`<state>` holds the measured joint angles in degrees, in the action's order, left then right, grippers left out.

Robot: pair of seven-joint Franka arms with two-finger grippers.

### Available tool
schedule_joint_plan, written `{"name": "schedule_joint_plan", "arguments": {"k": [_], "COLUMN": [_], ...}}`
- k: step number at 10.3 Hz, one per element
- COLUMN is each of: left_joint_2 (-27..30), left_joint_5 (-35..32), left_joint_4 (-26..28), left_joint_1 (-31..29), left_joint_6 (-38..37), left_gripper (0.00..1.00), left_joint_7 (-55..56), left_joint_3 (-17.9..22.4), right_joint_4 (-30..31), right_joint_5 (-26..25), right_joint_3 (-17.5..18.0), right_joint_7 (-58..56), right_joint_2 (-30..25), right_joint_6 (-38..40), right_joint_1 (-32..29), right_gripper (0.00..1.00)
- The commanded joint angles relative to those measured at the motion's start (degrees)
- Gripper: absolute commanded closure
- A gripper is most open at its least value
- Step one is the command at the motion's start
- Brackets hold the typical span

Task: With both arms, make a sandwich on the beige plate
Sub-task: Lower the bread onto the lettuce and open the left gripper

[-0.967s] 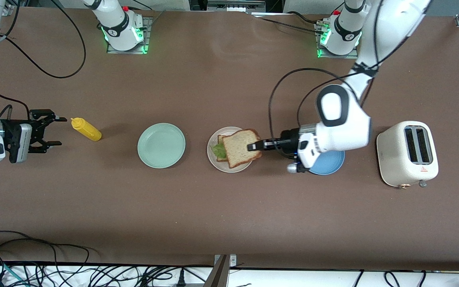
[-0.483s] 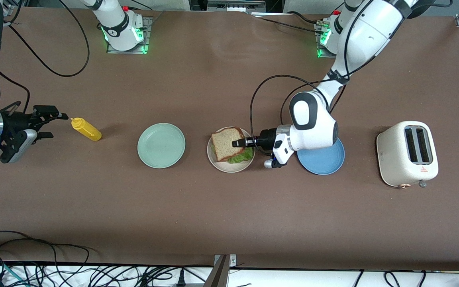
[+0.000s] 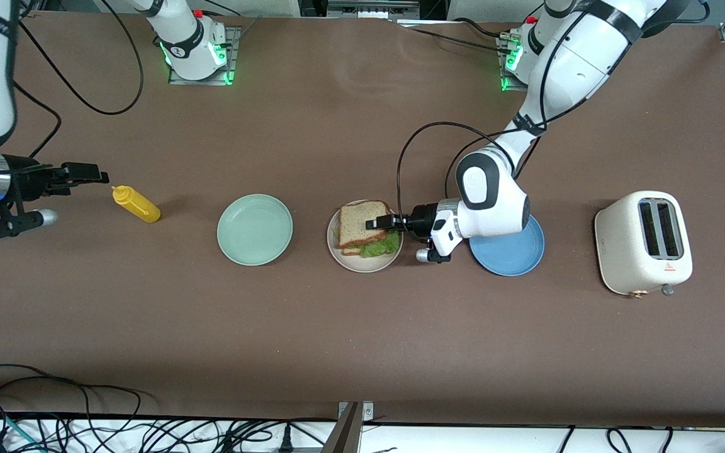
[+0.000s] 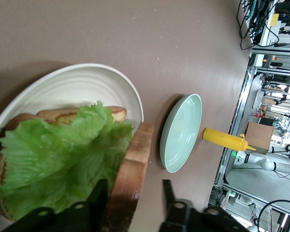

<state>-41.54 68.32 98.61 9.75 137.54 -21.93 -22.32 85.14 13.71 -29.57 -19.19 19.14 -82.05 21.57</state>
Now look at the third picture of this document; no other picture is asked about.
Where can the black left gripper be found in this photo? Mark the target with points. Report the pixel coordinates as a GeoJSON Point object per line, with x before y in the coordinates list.
{"type": "Point", "coordinates": [423, 219]}

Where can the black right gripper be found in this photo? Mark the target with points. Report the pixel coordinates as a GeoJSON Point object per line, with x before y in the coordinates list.
{"type": "Point", "coordinates": [30, 179]}

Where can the green lettuce leaf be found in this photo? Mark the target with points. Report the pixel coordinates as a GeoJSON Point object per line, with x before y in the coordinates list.
{"type": "Point", "coordinates": [381, 246]}

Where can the dark crust bread slice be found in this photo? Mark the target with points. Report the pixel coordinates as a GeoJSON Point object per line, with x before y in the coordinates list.
{"type": "Point", "coordinates": [362, 223]}

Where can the light brown bread slice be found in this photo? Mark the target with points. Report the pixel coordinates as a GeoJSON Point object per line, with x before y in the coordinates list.
{"type": "Point", "coordinates": [351, 251]}

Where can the yellow squeeze bottle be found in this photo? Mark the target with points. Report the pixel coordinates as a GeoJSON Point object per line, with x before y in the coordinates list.
{"type": "Point", "coordinates": [139, 206]}

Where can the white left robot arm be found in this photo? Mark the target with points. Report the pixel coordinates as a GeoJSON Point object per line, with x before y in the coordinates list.
{"type": "Point", "coordinates": [576, 63]}

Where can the beige plate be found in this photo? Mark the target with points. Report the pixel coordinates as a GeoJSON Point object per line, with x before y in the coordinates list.
{"type": "Point", "coordinates": [362, 265]}

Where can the blue plate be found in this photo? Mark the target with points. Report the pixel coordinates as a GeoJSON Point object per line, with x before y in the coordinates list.
{"type": "Point", "coordinates": [513, 255]}

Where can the mint green plate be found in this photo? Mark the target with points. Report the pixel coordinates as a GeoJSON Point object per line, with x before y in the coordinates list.
{"type": "Point", "coordinates": [254, 229]}

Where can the dark equipment rack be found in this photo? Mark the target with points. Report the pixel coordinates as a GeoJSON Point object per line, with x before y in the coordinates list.
{"type": "Point", "coordinates": [369, 7]}

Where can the white toaster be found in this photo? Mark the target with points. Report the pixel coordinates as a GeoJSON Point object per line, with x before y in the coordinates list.
{"type": "Point", "coordinates": [620, 245]}

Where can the black power plug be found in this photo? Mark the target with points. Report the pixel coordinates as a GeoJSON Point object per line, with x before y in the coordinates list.
{"type": "Point", "coordinates": [286, 440]}

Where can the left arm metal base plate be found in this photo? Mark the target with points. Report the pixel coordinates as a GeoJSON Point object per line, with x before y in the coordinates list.
{"type": "Point", "coordinates": [508, 89]}

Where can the small metal bracket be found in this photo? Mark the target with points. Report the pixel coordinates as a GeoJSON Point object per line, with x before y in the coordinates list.
{"type": "Point", "coordinates": [369, 412]}

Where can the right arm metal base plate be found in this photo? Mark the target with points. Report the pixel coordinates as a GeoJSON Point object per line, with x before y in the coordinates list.
{"type": "Point", "coordinates": [235, 47]}

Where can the grey metal post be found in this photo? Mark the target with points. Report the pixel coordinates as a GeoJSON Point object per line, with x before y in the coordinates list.
{"type": "Point", "coordinates": [345, 434]}

